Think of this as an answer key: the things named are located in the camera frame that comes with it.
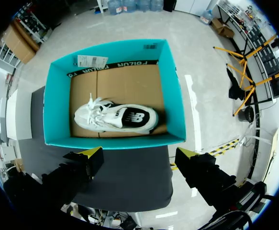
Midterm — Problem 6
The white shoe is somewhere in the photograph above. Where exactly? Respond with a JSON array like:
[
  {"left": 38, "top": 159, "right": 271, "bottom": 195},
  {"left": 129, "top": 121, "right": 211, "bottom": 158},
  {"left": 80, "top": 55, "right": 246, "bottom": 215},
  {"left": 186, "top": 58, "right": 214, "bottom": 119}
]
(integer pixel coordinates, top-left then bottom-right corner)
[{"left": 74, "top": 92, "right": 159, "bottom": 135}]

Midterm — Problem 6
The white paper tag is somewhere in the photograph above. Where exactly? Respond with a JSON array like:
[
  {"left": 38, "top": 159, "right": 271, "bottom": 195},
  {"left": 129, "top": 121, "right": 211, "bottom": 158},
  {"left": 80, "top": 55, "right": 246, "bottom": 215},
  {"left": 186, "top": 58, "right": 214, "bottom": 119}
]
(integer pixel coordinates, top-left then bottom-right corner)
[{"left": 77, "top": 55, "right": 109, "bottom": 69}]

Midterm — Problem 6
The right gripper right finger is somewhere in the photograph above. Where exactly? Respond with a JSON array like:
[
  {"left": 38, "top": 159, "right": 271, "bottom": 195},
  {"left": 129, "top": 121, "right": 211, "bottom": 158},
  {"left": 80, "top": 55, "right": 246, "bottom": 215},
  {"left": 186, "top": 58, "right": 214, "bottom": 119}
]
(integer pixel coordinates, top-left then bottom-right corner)
[{"left": 174, "top": 147, "right": 237, "bottom": 207}]

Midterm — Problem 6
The white block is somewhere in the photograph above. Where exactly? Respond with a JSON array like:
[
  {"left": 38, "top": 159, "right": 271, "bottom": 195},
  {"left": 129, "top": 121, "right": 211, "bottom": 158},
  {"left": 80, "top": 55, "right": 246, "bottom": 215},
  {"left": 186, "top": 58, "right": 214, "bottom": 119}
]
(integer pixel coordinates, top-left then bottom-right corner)
[{"left": 5, "top": 89, "right": 33, "bottom": 140}]

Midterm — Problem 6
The teal shoebox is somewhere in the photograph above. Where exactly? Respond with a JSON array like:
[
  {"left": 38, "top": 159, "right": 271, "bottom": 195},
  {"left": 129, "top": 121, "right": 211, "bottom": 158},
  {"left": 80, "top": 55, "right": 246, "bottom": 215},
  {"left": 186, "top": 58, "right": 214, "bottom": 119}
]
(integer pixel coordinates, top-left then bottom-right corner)
[{"left": 43, "top": 39, "right": 187, "bottom": 150}]

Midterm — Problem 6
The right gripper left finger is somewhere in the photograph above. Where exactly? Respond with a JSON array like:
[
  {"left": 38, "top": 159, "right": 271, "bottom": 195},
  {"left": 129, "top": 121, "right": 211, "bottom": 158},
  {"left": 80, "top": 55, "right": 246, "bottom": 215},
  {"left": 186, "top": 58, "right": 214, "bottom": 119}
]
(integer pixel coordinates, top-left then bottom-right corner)
[{"left": 41, "top": 146, "right": 104, "bottom": 207}]

